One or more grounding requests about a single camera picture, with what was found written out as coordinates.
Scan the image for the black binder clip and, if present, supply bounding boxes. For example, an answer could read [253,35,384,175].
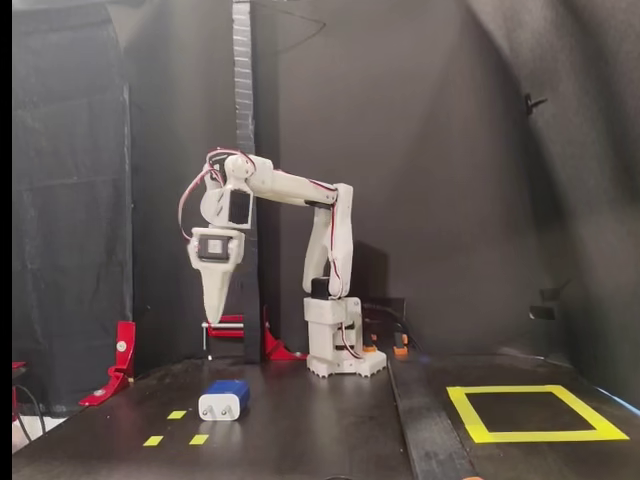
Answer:
[528,278,572,322]
[522,91,550,120]

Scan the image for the long black flat bar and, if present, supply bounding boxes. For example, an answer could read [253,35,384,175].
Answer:
[387,357,482,480]

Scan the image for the orange black spring clamp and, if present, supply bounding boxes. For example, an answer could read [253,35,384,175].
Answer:
[360,319,379,356]
[391,324,411,358]

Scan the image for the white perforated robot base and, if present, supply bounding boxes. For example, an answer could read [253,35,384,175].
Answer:
[303,295,389,379]

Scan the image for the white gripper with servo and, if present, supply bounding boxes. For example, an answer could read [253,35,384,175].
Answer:
[187,227,246,324]

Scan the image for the blue USB wall charger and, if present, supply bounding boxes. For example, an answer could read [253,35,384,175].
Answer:
[197,379,252,423]

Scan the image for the black backdrop cloth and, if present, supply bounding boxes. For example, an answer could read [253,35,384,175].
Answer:
[12,0,640,416]

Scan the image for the red black gripper servo cable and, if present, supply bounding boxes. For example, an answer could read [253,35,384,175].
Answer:
[177,147,227,242]

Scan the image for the black power cable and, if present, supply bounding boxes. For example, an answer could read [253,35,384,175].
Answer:
[12,384,49,446]
[364,299,424,351]

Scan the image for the red black arm servo cable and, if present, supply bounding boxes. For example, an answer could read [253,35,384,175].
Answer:
[309,178,347,299]

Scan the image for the yellow tape square frame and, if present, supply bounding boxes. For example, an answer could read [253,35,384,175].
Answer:
[445,384,630,445]

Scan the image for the grey tape strip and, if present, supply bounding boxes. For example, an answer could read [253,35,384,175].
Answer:
[231,0,257,151]

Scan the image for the red metal bracket clamp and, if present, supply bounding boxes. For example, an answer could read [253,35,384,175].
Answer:
[201,305,310,362]

